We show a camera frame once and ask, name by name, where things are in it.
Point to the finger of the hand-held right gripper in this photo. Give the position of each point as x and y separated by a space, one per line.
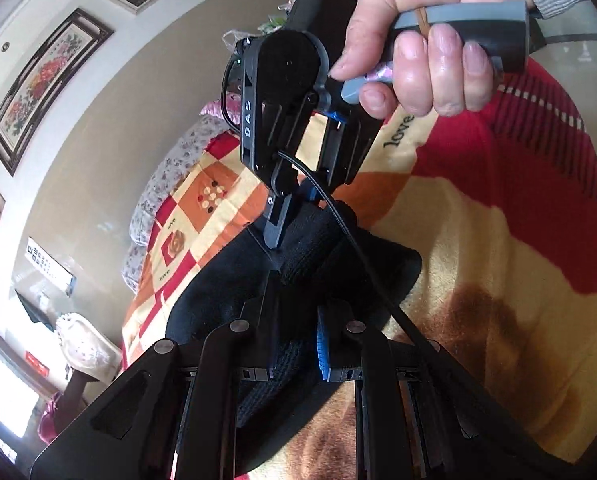
351 150
281 200

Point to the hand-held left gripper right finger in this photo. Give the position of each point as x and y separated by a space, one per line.
322 355

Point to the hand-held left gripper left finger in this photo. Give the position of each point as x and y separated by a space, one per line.
266 355

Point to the black pants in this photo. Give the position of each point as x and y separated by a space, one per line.
218 285

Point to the large floral pillow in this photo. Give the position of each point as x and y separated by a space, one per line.
178 160

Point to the small floral pillow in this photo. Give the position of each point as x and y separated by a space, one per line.
134 267

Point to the white ornate chair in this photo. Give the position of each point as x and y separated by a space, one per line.
86 345

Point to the red orange printed blanket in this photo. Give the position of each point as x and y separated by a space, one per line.
503 260

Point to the dark wooden desk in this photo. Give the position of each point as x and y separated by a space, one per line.
76 395

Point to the dark red cloth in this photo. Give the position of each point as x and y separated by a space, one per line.
51 417

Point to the red paper tag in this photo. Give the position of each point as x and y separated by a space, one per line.
37 363

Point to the dark hanging garment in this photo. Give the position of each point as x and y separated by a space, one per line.
36 312

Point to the dark framed floral painting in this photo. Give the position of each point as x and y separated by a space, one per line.
43 85

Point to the wall calendar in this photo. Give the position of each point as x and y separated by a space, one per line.
41 262

